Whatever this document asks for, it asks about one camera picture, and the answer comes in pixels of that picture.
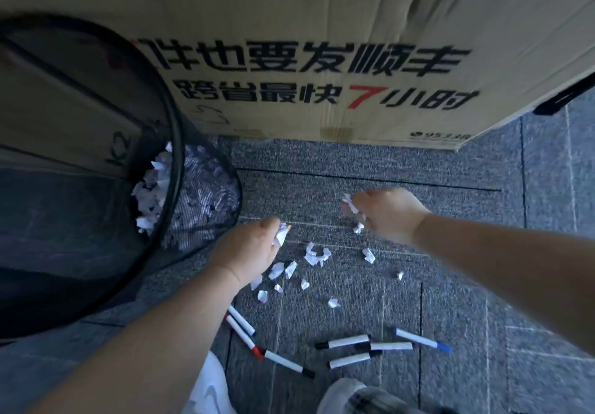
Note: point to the person's left hand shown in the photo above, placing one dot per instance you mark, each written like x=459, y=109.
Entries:
x=241, y=253

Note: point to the person's right hand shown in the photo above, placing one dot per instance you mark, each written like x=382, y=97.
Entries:
x=395, y=214

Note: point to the person's right fingers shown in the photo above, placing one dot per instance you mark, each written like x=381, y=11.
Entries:
x=362, y=204

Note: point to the person's left fingers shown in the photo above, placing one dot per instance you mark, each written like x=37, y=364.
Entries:
x=268, y=225

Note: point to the white paper piece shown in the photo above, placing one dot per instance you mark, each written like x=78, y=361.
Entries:
x=348, y=204
x=281, y=234

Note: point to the person's right forearm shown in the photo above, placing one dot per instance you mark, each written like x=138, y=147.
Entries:
x=511, y=269

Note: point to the person's left forearm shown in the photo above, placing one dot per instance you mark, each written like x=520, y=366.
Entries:
x=153, y=339

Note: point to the scattered torn paper bits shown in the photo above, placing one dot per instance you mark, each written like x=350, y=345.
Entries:
x=312, y=255

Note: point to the black mesh waste bin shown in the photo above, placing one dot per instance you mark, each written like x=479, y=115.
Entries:
x=204, y=223

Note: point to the white marker blue cap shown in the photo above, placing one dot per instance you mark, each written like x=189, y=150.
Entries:
x=241, y=320
x=420, y=339

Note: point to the white marker red cap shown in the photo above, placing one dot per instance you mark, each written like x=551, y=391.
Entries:
x=241, y=334

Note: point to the pile of white paper scraps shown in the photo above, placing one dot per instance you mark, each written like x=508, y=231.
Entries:
x=149, y=195

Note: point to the white marker black cap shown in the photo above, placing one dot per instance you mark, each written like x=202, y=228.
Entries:
x=286, y=362
x=393, y=346
x=351, y=360
x=346, y=342

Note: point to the white shoe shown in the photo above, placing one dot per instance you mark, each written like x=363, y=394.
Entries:
x=211, y=388

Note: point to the large brown printed cardboard box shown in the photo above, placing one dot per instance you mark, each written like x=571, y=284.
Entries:
x=325, y=9

